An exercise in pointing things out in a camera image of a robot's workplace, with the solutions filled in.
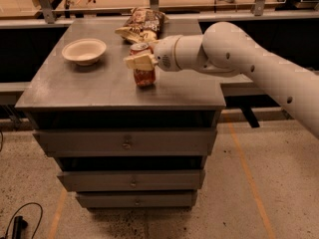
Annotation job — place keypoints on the white paper bowl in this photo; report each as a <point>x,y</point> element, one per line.
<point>84,52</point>

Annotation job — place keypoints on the top grey drawer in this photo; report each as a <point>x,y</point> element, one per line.
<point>126,142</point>

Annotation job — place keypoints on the brown chip bag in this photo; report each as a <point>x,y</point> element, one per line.
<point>144,25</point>

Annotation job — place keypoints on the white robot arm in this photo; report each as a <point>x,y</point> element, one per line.
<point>226,50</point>

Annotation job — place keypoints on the bottom grey drawer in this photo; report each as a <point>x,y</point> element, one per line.
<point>137,199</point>

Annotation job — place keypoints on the middle grey drawer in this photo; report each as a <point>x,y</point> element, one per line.
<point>135,180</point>

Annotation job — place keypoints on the grey drawer cabinet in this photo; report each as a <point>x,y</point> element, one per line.
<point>64,95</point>

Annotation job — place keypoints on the red coke can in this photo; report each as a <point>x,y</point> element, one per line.
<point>144,72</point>

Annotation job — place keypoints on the black plug device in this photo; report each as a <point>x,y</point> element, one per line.
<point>18,227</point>

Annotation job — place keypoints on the grey drawer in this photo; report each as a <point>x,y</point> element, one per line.
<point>126,142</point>
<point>135,180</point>
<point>137,199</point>

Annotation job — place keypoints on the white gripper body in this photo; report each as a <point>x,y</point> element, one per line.
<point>164,54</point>

